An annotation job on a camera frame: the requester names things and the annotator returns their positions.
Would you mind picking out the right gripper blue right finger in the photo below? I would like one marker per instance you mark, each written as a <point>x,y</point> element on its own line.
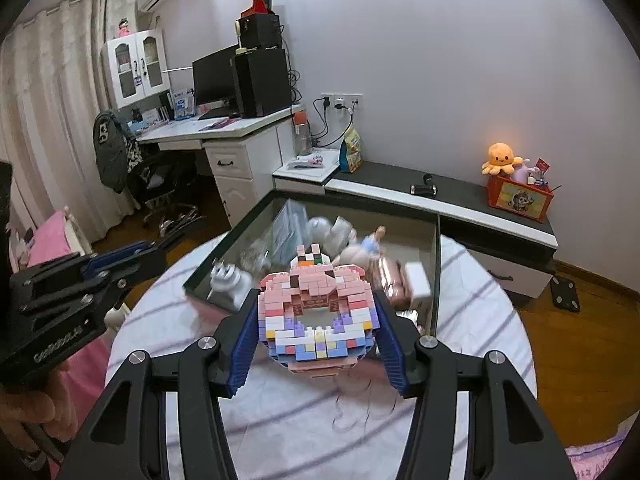
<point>396,339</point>

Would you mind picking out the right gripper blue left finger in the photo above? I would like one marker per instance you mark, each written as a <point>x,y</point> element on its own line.
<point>238,336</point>

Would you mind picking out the white power adapter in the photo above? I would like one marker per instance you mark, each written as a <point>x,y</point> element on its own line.
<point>416,280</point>

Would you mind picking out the rose gold cylinder device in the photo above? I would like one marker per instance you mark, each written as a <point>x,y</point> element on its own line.
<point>386,276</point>

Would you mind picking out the white plastic fan housing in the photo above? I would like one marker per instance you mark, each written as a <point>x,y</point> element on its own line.
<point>229,286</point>

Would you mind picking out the pig-tailed doll figurine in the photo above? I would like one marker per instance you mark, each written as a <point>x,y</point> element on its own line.
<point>363,254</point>

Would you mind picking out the astronaut figure silver helmet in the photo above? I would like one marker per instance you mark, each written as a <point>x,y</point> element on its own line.
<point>331,237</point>

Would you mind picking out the clear plastic storage box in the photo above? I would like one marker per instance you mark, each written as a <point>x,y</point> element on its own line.
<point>289,230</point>

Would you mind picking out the person's left hand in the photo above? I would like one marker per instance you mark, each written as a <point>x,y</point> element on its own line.
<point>52,408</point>

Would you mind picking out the clear bag with parts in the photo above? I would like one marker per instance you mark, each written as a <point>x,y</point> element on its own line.
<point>255,259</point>

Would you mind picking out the large pink black-rimmed box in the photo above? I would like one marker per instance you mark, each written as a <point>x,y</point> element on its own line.
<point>411,235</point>

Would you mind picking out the low black white cabinet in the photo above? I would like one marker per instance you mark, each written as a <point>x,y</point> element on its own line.
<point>517,252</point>

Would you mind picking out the office chair with jacket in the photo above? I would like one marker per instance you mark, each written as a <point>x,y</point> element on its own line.
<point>151,179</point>

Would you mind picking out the white nightstand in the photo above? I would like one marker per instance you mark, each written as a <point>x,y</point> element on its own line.
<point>308,174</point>

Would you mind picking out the black floor scale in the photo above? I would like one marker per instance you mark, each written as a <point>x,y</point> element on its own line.
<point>564,293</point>

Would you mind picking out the blue yellow snack bag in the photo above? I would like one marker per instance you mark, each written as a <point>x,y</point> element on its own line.
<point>350,151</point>

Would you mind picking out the white desk with drawers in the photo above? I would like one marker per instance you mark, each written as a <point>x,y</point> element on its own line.
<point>242,156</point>

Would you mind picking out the red orange picture box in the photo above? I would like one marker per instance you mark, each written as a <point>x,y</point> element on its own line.
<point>528,201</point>

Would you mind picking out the orange octopus plush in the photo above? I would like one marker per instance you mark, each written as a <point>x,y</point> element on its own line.
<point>501,160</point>

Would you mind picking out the bottle with orange cap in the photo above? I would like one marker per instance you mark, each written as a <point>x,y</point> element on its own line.
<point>302,134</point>

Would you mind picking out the white glass-door cabinet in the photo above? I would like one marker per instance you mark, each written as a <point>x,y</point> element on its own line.
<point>135,67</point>

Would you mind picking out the black computer monitor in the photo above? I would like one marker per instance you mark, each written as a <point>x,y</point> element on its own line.
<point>213,82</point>

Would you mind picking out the black speaker on tower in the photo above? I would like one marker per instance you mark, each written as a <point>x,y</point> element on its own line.
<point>260,31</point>

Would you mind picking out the red triangular box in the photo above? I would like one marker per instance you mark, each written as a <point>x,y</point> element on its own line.
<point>258,7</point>

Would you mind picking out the white wall power strip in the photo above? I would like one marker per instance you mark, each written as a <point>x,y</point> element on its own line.
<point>345,99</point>

